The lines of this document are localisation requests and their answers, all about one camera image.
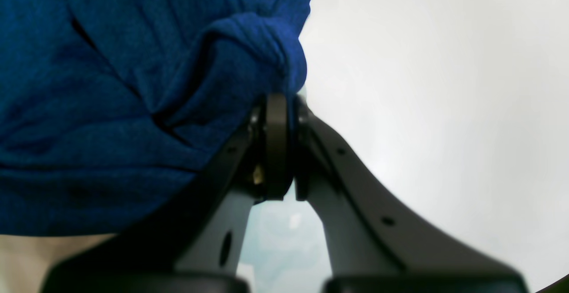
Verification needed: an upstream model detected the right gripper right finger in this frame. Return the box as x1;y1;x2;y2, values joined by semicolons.
294;97;528;293

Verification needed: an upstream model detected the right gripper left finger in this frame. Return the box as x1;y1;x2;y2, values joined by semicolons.
41;94;293;293

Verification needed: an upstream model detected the dark blue t-shirt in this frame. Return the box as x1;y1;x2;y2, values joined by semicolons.
0;0;311;237

